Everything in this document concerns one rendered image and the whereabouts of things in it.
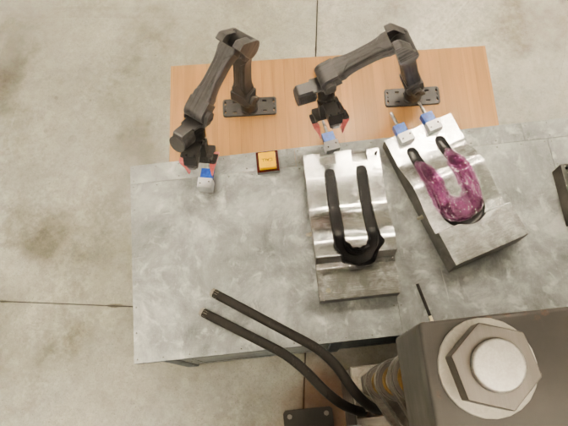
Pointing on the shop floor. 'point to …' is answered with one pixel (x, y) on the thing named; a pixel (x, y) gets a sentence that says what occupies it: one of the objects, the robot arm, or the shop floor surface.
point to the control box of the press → (309, 417)
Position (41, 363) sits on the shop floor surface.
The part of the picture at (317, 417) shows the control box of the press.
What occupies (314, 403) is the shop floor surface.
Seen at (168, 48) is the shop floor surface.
